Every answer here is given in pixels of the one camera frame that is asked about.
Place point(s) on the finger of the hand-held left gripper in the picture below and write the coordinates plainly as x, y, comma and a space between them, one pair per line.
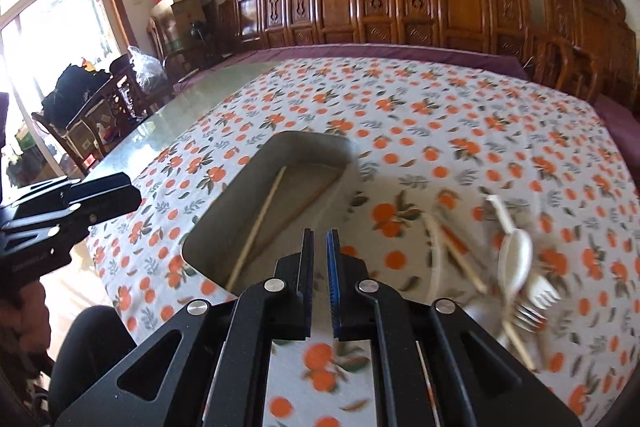
107, 197
50, 239

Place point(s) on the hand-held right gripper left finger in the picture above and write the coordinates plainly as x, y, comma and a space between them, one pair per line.
307, 282

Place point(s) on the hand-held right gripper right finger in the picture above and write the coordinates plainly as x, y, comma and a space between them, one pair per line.
332, 287

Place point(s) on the brown wooden chopstick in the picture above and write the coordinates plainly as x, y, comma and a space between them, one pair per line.
305, 207
465, 262
520, 347

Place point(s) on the light wooden chopstick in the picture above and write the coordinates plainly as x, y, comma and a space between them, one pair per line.
260, 222

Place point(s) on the metal tray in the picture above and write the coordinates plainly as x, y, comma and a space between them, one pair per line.
300, 187

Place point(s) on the large white plastic spoon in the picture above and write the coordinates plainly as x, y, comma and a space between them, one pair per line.
436, 257

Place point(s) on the small white plastic spoon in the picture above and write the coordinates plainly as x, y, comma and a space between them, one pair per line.
517, 257

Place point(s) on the metal fork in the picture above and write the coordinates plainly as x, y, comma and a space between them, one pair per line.
542, 292
527, 317

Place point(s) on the person's left hand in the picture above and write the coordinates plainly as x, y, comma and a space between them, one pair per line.
27, 322

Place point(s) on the person's leg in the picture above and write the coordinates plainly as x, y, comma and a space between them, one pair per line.
95, 347

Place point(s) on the black bag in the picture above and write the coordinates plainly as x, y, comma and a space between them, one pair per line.
75, 94

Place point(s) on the clear plastic bag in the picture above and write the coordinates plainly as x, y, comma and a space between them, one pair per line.
147, 69

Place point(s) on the dark wooden dining chair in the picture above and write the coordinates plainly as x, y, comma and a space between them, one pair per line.
170, 47

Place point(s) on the orange print tablecloth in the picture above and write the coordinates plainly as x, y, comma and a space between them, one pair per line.
400, 117

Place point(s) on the carved wooden armchair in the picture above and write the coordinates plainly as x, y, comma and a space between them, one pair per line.
555, 62

